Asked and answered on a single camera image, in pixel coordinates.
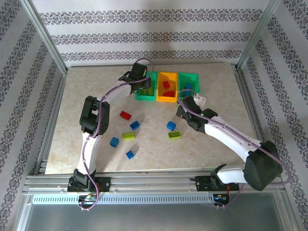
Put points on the blue lego brick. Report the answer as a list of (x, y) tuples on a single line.
[(114, 142), (135, 125), (188, 86), (130, 154), (171, 125)]

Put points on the red arched lego piece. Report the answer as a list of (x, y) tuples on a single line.
[(166, 84)]

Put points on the red lego brick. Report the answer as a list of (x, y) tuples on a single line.
[(125, 115), (169, 93)]

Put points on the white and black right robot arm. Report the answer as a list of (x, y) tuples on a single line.
[(228, 137)]

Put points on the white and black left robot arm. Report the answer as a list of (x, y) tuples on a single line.
[(90, 154)]

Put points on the green plastic bin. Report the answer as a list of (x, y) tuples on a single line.
[(144, 98), (192, 79)]

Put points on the orange plastic bin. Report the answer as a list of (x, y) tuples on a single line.
[(173, 79)]

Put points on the small circuit board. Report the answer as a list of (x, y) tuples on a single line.
[(89, 197), (220, 198)]

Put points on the grey metal base sheet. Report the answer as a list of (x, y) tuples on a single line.
[(154, 216)]

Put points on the aluminium side rail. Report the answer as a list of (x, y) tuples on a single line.
[(48, 134), (246, 96)]

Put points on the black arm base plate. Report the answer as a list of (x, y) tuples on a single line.
[(103, 184), (202, 184)]

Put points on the aluminium mounting rail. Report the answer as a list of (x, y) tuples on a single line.
[(154, 180)]

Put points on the aluminium frame post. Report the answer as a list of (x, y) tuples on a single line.
[(256, 36), (46, 36)]

